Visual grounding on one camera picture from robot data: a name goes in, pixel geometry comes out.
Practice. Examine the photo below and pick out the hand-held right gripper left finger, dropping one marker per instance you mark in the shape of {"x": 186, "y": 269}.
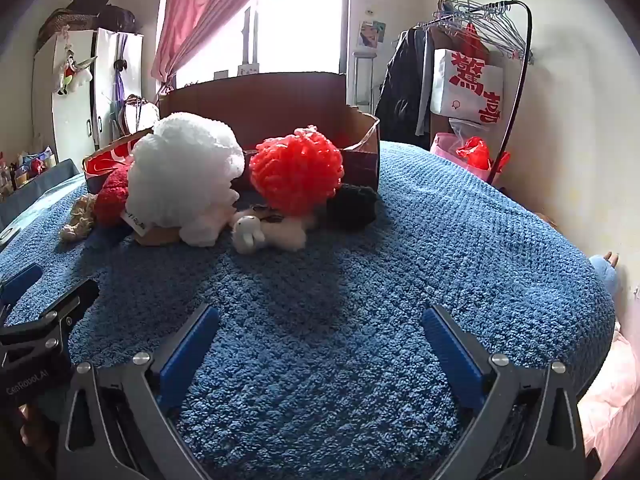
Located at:
{"x": 190, "y": 355}

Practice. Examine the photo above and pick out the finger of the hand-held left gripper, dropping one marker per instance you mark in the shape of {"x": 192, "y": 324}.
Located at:
{"x": 20, "y": 280}
{"x": 75, "y": 302}

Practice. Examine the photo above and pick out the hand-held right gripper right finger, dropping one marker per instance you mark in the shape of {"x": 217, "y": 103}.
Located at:
{"x": 452, "y": 360}

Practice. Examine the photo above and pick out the cream crochet item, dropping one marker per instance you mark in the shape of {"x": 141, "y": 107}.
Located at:
{"x": 77, "y": 217}

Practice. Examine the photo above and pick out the red knit item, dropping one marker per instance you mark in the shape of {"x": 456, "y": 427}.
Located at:
{"x": 112, "y": 195}

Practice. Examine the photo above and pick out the white plush bunny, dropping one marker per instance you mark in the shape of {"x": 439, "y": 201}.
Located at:
{"x": 285, "y": 232}

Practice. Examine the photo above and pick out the white mesh bath pouf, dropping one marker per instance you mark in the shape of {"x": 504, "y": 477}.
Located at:
{"x": 185, "y": 170}

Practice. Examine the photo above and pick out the black knit item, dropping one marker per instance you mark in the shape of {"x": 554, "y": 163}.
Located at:
{"x": 352, "y": 205}

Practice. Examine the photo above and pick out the red mesh bath pouf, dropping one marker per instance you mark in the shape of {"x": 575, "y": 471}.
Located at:
{"x": 297, "y": 170}

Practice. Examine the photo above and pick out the cardboard box with red lining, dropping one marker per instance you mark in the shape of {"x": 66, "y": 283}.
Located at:
{"x": 280, "y": 100}

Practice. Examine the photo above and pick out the white printed label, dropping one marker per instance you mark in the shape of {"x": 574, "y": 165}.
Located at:
{"x": 135, "y": 220}

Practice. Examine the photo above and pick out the dark cloth covered desk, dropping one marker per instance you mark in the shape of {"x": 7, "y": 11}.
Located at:
{"x": 55, "y": 172}

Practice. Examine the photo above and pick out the cluster of small desk items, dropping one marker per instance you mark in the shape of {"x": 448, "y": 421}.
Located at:
{"x": 27, "y": 165}

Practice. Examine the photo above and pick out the pink bedding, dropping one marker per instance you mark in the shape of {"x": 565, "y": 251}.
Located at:
{"x": 615, "y": 390}

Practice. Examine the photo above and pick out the blue plush toy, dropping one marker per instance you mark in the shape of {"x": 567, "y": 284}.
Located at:
{"x": 602, "y": 272}

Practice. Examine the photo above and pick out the white wardrobe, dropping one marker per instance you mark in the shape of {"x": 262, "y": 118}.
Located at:
{"x": 75, "y": 110}

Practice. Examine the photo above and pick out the white woven bag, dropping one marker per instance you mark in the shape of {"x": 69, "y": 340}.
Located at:
{"x": 137, "y": 112}

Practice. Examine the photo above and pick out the red plastic bag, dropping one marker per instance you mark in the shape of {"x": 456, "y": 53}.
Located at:
{"x": 475, "y": 152}

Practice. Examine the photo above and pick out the hanging plush toy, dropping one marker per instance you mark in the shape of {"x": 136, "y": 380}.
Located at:
{"x": 72, "y": 77}

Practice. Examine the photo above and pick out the pink bag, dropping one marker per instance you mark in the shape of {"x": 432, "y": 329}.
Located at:
{"x": 442, "y": 147}

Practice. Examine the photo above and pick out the clear zip bag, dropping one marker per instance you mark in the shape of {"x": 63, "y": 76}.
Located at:
{"x": 465, "y": 127}

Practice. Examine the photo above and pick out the brown patterned bag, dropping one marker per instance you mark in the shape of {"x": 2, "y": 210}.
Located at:
{"x": 60, "y": 25}

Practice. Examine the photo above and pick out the white shopping bag red print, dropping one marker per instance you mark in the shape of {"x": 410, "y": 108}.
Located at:
{"x": 450, "y": 100}

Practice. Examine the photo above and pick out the grey garment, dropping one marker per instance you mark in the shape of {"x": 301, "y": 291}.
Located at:
{"x": 425, "y": 95}

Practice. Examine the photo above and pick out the dark jacket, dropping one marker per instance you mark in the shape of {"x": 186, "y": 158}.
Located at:
{"x": 400, "y": 95}

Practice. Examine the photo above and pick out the black bag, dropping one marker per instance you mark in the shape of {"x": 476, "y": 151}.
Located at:
{"x": 120, "y": 19}

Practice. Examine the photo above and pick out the black metal clothes rack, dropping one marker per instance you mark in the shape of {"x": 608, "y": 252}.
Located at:
{"x": 527, "y": 55}

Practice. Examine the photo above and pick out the white metal stand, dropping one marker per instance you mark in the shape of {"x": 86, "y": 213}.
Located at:
{"x": 364, "y": 53}

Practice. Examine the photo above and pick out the pink curtain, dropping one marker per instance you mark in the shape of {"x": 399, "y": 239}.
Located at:
{"x": 210, "y": 10}

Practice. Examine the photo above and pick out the small picture frame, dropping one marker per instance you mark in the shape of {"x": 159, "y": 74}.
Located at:
{"x": 248, "y": 69}

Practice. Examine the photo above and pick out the wall poster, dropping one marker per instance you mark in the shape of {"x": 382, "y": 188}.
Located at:
{"x": 371, "y": 35}

